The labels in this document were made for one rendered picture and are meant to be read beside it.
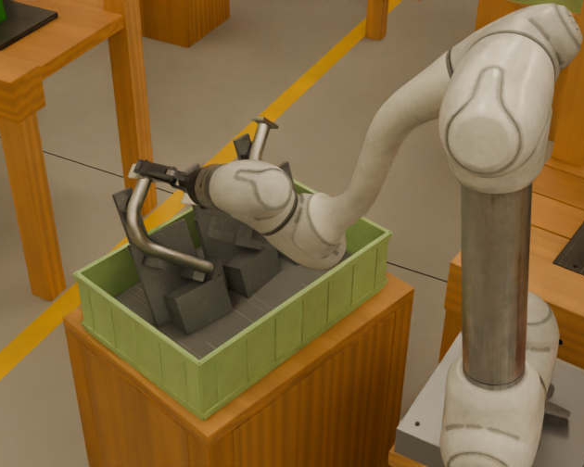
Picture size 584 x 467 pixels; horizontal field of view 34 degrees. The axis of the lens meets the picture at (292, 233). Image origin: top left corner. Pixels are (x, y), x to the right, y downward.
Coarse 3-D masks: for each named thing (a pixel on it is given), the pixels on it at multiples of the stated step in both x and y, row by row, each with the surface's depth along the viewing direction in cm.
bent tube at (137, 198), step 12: (144, 180) 206; (156, 180) 207; (144, 192) 206; (132, 204) 205; (132, 216) 205; (132, 228) 205; (132, 240) 207; (144, 240) 207; (144, 252) 208; (156, 252) 209; (168, 252) 210; (180, 252) 213; (180, 264) 213; (192, 264) 214; (204, 264) 216
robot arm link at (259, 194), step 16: (240, 160) 174; (256, 160) 172; (224, 176) 172; (240, 176) 169; (256, 176) 167; (272, 176) 167; (224, 192) 172; (240, 192) 168; (256, 192) 166; (272, 192) 167; (288, 192) 169; (224, 208) 175; (240, 208) 170; (256, 208) 168; (272, 208) 168; (288, 208) 175; (256, 224) 174; (272, 224) 174
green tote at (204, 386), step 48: (192, 240) 238; (384, 240) 226; (96, 288) 210; (336, 288) 220; (96, 336) 220; (144, 336) 204; (240, 336) 198; (288, 336) 213; (192, 384) 198; (240, 384) 207
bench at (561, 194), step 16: (560, 160) 268; (544, 176) 261; (560, 176) 261; (576, 176) 262; (544, 192) 255; (560, 192) 255; (576, 192) 256; (544, 208) 249; (560, 208) 249; (576, 208) 249; (544, 224) 244; (560, 224) 244; (576, 224) 244; (544, 240) 239; (560, 240) 239; (544, 256) 234; (448, 320) 239; (448, 336) 242
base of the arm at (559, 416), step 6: (552, 390) 191; (546, 396) 189; (546, 402) 185; (546, 408) 184; (552, 408) 184; (558, 408) 185; (546, 414) 184; (552, 414) 183; (558, 414) 183; (564, 414) 183; (546, 420) 184; (552, 420) 184; (558, 420) 184; (564, 420) 183
